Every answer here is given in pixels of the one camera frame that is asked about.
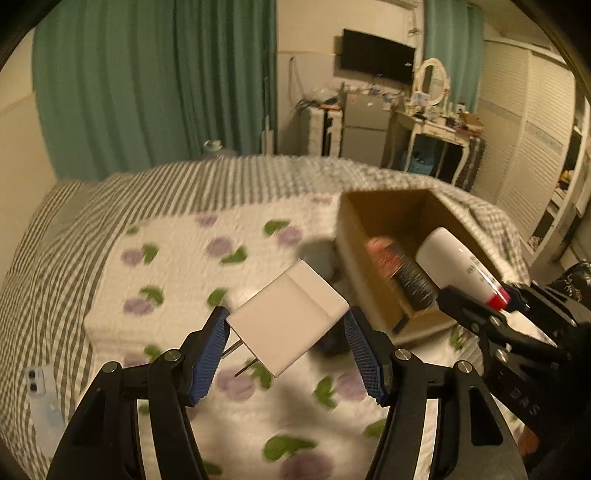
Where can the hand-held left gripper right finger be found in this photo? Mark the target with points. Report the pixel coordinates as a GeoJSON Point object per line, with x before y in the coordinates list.
{"type": "Point", "coordinates": [365, 364]}

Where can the wide green curtain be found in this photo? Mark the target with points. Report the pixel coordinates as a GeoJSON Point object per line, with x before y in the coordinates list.
{"type": "Point", "coordinates": [138, 83]}

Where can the cardboard box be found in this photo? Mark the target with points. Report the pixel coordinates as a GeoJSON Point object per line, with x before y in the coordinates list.
{"type": "Point", "coordinates": [358, 240]}

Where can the white cup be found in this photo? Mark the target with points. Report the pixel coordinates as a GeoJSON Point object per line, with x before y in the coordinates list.
{"type": "Point", "coordinates": [213, 145]}

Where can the grey fridge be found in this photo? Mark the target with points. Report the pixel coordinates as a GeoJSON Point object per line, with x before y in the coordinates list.
{"type": "Point", "coordinates": [367, 124]}

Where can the black wall television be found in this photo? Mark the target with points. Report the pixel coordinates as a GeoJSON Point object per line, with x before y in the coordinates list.
{"type": "Point", "coordinates": [376, 57]}

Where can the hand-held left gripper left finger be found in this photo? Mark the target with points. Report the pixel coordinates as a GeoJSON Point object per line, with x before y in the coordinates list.
{"type": "Point", "coordinates": [208, 364]}

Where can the dark spray can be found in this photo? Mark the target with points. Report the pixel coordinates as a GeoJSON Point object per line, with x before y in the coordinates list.
{"type": "Point", "coordinates": [406, 272]}

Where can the phone in white case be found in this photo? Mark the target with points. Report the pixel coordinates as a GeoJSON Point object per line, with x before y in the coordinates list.
{"type": "Point", "coordinates": [42, 406]}

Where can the white floral blanket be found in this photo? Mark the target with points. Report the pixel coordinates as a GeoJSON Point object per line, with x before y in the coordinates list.
{"type": "Point", "coordinates": [184, 277]}

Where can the white foam boxes stack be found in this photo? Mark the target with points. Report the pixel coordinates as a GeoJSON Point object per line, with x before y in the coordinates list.
{"type": "Point", "coordinates": [318, 131]}

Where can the white bottle with red cap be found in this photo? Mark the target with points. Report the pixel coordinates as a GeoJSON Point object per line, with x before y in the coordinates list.
{"type": "Point", "coordinates": [450, 256]}

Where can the narrow green curtain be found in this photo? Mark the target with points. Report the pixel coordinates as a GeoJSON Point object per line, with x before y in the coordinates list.
{"type": "Point", "coordinates": [450, 50]}

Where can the white louvred wardrobe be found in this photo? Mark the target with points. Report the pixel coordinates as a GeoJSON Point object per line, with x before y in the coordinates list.
{"type": "Point", "coordinates": [521, 129]}

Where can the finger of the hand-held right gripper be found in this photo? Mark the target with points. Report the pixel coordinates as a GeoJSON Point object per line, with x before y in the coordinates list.
{"type": "Point", "coordinates": [542, 302]}
{"type": "Point", "coordinates": [466, 309]}

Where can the black plastic bag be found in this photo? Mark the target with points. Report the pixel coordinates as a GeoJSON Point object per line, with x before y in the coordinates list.
{"type": "Point", "coordinates": [575, 281]}

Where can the white oval vanity mirror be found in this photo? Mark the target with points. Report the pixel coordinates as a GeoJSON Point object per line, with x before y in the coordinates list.
{"type": "Point", "coordinates": [431, 81]}

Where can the white dressing table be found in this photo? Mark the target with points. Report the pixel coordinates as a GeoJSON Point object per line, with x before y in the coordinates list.
{"type": "Point", "coordinates": [429, 127]}

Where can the white power adapter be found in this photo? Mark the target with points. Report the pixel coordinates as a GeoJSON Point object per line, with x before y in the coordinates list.
{"type": "Point", "coordinates": [288, 318]}

